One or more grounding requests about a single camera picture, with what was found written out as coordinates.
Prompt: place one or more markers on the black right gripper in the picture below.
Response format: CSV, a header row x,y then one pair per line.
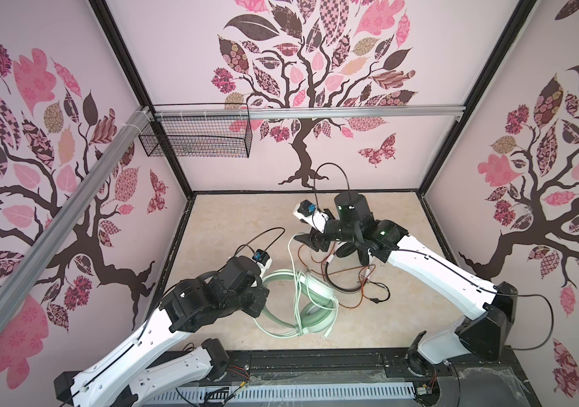
x,y
314,240

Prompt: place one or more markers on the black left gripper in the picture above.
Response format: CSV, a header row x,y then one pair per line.
x,y
260,294

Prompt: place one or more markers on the mint green over-ear headphones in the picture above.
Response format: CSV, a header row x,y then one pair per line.
x,y
315,306

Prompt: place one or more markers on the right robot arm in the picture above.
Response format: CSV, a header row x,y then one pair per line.
x,y
488,310

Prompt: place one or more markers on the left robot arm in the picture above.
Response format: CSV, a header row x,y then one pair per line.
x,y
131,374

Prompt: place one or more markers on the white black over-ear headphones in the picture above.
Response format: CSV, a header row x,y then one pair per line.
x,y
345,274

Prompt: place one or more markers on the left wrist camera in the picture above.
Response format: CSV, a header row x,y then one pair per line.
x,y
263,260

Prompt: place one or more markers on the white slotted cable duct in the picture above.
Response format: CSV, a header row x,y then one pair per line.
x,y
287,393

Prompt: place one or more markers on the aluminium rail back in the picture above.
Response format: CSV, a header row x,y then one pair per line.
x,y
314,113

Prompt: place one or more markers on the aluminium rail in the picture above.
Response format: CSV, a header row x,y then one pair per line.
x,y
314,113
14,290

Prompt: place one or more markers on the black wire basket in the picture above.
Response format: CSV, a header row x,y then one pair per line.
x,y
200,130

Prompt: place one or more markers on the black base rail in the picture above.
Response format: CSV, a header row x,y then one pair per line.
x,y
463,381

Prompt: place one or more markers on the aluminium rail left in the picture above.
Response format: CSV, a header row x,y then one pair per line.
x,y
14,290

